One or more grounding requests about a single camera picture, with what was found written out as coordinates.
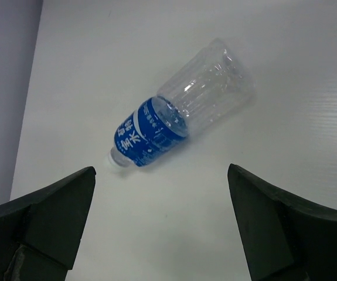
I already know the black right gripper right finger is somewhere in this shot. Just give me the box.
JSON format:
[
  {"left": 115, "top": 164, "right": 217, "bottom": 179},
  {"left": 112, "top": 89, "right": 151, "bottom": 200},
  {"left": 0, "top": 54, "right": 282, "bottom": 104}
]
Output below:
[{"left": 227, "top": 164, "right": 337, "bottom": 280}]

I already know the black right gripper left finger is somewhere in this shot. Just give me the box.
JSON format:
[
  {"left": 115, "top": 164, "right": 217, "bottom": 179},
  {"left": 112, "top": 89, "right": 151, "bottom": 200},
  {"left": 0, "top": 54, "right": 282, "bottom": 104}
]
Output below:
[{"left": 0, "top": 167, "right": 96, "bottom": 280}]

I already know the clear bottle blue label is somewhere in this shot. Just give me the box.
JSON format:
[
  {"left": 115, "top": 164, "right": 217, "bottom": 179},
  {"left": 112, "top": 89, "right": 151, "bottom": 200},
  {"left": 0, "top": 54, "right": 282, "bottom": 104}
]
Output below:
[{"left": 104, "top": 38, "right": 256, "bottom": 173}]

